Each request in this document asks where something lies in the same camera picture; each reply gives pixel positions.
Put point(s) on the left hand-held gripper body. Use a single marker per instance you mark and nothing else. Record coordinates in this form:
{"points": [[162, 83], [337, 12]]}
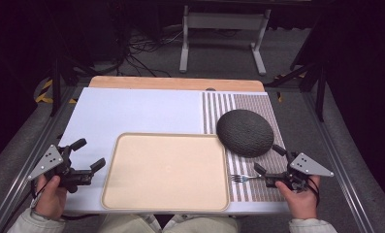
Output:
{"points": [[48, 161]]}

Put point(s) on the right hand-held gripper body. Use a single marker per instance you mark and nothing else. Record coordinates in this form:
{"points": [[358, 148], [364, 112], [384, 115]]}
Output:
{"points": [[308, 166]]}

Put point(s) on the silver metal fork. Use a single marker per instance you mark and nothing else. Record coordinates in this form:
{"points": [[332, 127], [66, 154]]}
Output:
{"points": [[243, 177]]}

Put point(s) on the person's right hand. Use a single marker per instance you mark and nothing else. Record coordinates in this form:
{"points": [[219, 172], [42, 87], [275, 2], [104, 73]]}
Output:
{"points": [[301, 202]]}

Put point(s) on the person's left hand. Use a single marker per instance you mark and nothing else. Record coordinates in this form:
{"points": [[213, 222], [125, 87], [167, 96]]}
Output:
{"points": [[52, 199]]}

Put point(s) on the dark grey textured round plate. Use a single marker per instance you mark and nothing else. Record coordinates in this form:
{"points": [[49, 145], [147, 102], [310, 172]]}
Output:
{"points": [[245, 132]]}

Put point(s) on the brown striped placemat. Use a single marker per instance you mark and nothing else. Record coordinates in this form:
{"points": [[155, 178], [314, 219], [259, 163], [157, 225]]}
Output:
{"points": [[261, 106]]}

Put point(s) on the white table mat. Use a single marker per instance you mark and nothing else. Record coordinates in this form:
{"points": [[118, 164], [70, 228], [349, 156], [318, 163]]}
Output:
{"points": [[132, 110]]}

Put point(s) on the black tripod stand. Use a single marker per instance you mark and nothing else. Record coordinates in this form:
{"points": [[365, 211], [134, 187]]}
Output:
{"points": [[56, 84], [319, 87]]}

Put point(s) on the beige rectangular tray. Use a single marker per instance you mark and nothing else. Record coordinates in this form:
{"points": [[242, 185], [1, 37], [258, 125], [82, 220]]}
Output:
{"points": [[166, 171]]}

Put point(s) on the person's legs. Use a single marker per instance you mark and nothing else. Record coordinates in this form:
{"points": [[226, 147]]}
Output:
{"points": [[132, 224]]}

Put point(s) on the wooden table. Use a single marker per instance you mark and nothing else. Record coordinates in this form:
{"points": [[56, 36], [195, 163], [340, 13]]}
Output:
{"points": [[174, 83]]}

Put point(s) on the grey metal stand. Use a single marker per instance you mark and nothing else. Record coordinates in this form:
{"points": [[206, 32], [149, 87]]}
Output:
{"points": [[224, 21]]}

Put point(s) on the aluminium frame rail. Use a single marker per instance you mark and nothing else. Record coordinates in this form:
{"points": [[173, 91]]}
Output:
{"points": [[338, 168], [25, 161]]}

